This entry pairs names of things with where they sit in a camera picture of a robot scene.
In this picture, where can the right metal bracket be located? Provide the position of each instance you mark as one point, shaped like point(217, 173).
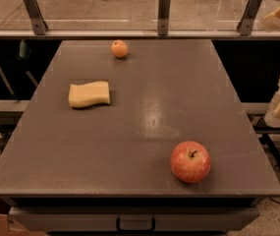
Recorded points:
point(245, 25)

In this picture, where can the metal bracket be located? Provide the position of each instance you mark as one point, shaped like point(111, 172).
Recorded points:
point(163, 17)
point(245, 25)
point(39, 26)

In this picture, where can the middle metal bracket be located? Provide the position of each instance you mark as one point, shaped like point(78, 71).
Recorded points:
point(163, 17)

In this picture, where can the small orange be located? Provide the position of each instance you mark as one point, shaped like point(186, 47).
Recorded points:
point(119, 48)

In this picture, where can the grey drawer with handle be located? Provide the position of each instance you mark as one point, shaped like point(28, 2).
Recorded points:
point(134, 219)

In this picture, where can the yellow sponge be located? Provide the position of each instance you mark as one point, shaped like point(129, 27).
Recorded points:
point(81, 96)

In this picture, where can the cardboard box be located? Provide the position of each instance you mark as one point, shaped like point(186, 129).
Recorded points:
point(10, 226)

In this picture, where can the red apple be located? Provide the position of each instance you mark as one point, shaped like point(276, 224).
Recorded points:
point(190, 162)

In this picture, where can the left metal bracket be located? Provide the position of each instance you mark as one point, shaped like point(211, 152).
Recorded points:
point(39, 26)

